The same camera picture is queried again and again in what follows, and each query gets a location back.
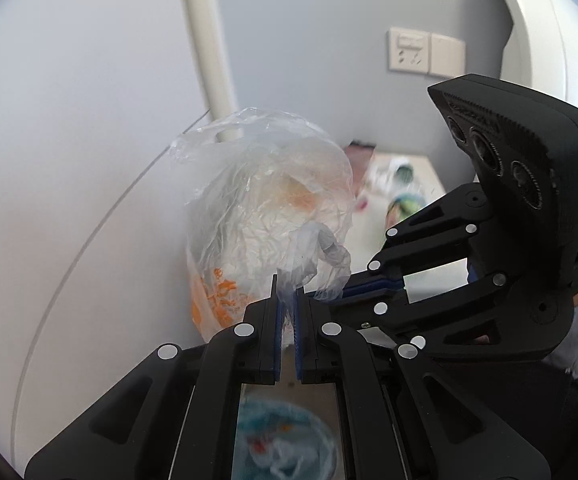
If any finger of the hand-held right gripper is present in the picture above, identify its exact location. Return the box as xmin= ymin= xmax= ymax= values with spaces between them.
xmin=341 ymin=182 xmax=496 ymax=294
xmin=319 ymin=272 xmax=524 ymax=361

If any white nightstand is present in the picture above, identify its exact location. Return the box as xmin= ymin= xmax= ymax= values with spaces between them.
xmin=344 ymin=152 xmax=470 ymax=306

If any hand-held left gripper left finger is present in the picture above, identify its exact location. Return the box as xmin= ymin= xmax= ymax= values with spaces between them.
xmin=24 ymin=274 xmax=282 ymax=480

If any white wall socket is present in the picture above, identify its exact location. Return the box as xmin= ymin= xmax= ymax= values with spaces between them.
xmin=388 ymin=27 xmax=432 ymax=74

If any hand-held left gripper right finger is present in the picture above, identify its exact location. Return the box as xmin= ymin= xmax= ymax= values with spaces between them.
xmin=293 ymin=287 xmax=552 ymax=480

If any green crumpled wrapper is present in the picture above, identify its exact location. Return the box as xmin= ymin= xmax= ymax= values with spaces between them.
xmin=386 ymin=192 xmax=430 ymax=228

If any white headboard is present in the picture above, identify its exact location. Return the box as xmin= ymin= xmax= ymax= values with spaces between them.
xmin=486 ymin=0 xmax=578 ymax=116

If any clear plastic bag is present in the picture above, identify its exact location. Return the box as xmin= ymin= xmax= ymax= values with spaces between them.
xmin=169 ymin=106 xmax=357 ymax=346

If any pink box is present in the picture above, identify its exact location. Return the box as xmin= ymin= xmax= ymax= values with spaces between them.
xmin=343 ymin=140 xmax=377 ymax=161

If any blue lined trash bin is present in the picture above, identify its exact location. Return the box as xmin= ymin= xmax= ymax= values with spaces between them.
xmin=236 ymin=385 xmax=342 ymax=480

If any white curved pipe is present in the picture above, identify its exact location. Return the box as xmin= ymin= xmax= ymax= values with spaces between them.
xmin=176 ymin=0 xmax=243 ymax=143

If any white wall switch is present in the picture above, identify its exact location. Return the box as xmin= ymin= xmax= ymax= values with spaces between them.
xmin=430 ymin=32 xmax=466 ymax=78

